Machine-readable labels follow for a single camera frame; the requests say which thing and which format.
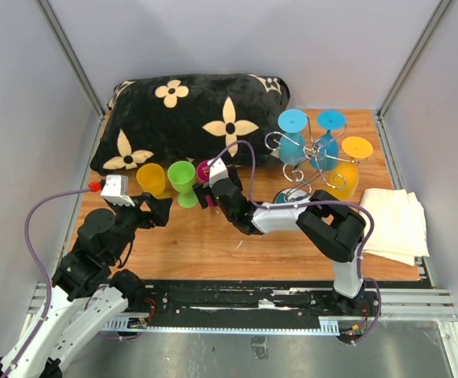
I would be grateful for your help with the chrome wine glass rack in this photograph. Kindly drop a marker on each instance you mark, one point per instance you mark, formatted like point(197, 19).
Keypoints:
point(302, 175)

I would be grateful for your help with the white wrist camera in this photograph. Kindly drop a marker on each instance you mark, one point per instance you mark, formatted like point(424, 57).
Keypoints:
point(217, 171)
point(113, 189)

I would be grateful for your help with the left aluminium frame post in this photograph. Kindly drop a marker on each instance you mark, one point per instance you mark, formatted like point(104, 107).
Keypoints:
point(54, 24)

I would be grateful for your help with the green plastic goblet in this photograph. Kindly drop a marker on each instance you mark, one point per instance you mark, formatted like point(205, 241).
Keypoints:
point(182, 177)

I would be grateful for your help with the aluminium frame post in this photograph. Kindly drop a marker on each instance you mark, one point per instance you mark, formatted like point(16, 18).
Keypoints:
point(431, 27)
point(54, 24)

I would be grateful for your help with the yellow plastic goblet front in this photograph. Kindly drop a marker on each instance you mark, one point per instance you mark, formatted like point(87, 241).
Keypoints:
point(344, 178)

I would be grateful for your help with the black floral plush pillow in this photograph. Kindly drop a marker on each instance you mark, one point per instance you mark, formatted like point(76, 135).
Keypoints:
point(191, 117)

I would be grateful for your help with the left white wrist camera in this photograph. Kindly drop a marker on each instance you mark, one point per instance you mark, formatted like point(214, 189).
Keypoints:
point(113, 189)

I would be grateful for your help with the white folded cloth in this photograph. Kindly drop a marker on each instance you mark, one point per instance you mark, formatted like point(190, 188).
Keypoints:
point(400, 232)

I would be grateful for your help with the yellow plastic goblet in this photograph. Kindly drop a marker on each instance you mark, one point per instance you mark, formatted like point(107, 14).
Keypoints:
point(344, 178)
point(152, 179)

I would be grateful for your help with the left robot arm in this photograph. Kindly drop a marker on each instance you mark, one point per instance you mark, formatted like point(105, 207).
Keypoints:
point(83, 294)

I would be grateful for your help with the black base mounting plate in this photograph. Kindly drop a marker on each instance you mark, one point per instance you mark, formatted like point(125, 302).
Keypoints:
point(247, 305)

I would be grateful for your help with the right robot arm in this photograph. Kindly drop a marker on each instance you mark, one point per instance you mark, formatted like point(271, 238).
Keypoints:
point(336, 230)

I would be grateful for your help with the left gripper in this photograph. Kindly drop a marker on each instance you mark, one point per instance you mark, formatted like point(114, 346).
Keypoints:
point(160, 209)

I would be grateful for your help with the yellow plastic goblet rear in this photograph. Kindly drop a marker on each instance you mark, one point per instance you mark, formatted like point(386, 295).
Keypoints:
point(152, 179)

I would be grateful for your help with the blue plastic goblet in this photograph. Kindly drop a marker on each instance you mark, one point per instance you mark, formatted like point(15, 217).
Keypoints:
point(291, 144)
point(327, 154)

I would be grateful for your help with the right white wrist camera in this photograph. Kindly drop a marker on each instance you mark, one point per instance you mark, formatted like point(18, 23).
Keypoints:
point(217, 171)

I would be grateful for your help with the right aluminium frame post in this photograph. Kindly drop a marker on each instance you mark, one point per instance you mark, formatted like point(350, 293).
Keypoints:
point(431, 27)

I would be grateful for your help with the magenta plastic goblet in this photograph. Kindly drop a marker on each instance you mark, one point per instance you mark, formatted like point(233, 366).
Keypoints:
point(202, 172)

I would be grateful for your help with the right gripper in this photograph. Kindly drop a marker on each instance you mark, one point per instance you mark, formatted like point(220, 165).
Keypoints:
point(201, 190)

